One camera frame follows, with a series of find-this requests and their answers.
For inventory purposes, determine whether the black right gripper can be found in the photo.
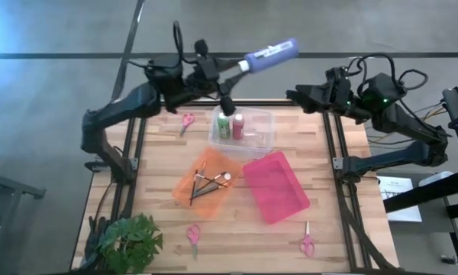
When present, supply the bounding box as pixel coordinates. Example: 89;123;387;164
285;66;359;117

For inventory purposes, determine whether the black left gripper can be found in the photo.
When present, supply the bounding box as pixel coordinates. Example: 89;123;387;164
192;39;252;117

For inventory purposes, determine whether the purple paint bottle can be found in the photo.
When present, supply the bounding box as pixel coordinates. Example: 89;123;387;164
238;37;301;74

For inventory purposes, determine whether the red paint bottle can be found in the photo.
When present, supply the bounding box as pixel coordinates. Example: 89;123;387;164
231;112;246;141

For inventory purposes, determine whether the green paint bottle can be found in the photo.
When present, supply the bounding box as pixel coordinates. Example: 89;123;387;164
216;112;233;140

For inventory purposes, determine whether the thin dark paintbrush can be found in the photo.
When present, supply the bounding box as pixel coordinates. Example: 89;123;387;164
194;173;230;189
189;169;198;207
192;184;224;199
193;182;221;196
197;171;233;193

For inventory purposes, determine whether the clear plastic bin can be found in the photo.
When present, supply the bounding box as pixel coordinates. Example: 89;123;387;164
208;105;276;160

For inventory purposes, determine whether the translucent pink plastic bin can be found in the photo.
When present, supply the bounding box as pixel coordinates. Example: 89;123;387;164
241;150;311;225

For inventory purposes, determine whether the translucent orange plastic bin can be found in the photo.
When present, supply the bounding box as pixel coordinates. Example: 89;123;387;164
170;146;246;219

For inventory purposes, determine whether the white paper sheet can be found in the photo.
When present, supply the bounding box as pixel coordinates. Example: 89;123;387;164
377;175;423;223

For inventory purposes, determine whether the white plastic container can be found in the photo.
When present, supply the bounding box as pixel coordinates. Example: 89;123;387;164
418;170;454;188

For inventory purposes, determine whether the green leafy plant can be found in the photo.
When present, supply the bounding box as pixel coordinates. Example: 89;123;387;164
85;213;164;275

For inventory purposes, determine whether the black metal stand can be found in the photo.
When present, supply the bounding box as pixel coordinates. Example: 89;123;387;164
0;167;47;264

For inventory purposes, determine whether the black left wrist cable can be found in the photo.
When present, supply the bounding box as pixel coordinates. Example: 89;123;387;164
173;21;199;64

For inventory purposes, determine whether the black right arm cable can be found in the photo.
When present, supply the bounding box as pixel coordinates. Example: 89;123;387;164
346;52;431;96

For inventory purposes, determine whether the black aluminium table frame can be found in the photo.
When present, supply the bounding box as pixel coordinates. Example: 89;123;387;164
108;99;396;274

